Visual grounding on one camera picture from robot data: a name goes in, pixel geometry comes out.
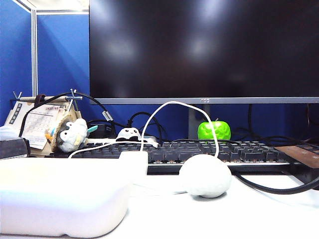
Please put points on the black white octopus plush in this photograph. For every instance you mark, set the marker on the black white octopus plush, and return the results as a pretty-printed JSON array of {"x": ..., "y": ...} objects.
[{"x": 128, "y": 133}]

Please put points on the black tissue box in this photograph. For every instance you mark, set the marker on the black tissue box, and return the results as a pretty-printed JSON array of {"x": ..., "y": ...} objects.
[{"x": 12, "y": 149}]

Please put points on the grey monitor stand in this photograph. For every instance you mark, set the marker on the grey monitor stand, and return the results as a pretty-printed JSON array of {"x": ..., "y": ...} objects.
[{"x": 193, "y": 122}]

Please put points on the white charger block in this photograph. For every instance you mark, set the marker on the white charger block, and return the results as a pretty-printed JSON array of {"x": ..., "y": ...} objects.
[{"x": 134, "y": 161}]

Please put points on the white power strip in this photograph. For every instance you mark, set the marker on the white power strip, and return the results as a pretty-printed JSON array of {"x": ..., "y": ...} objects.
[{"x": 104, "y": 141}]

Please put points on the black power adapter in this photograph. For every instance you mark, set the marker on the black power adapter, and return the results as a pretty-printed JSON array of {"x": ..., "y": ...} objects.
[{"x": 101, "y": 129}]

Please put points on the green apple toy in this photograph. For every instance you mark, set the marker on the green apple toy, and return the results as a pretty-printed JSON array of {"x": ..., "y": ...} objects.
[{"x": 220, "y": 130}]

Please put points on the white brain squeeze toy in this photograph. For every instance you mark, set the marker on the white brain squeeze toy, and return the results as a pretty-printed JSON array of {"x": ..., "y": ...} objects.
[{"x": 204, "y": 176}]

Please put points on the black computer monitor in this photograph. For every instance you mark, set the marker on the black computer monitor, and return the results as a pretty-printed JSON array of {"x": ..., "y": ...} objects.
[{"x": 199, "y": 49}]

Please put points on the grey white penguin plush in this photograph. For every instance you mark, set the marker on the grey white penguin plush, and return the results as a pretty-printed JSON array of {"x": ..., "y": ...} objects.
[{"x": 71, "y": 135}]

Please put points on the black mechanical keyboard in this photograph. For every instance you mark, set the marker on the black mechanical keyboard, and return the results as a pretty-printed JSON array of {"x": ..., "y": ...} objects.
[{"x": 249, "y": 152}]

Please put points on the blue office partition panel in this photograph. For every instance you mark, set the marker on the blue office partition panel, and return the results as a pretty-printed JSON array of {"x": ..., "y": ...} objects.
[
  {"x": 15, "y": 62},
  {"x": 62, "y": 57}
]

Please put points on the wooden desk calendar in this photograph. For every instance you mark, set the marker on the wooden desk calendar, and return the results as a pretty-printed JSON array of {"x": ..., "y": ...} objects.
[{"x": 37, "y": 124}]

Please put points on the white plastic bin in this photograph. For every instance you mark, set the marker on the white plastic bin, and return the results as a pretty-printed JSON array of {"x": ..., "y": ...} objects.
[{"x": 62, "y": 194}]

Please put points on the brown card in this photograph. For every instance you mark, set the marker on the brown card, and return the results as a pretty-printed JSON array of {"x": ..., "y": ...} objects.
[{"x": 301, "y": 154}]

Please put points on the white tissue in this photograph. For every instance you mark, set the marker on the white tissue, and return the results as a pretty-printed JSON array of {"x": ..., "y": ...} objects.
[{"x": 7, "y": 133}]

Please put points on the black desk device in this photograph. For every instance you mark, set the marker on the black desk device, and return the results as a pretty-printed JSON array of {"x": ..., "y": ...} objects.
[{"x": 307, "y": 174}]

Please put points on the aluminium partition post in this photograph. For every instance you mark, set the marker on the aluminium partition post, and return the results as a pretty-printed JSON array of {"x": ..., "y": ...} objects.
[{"x": 34, "y": 54}]

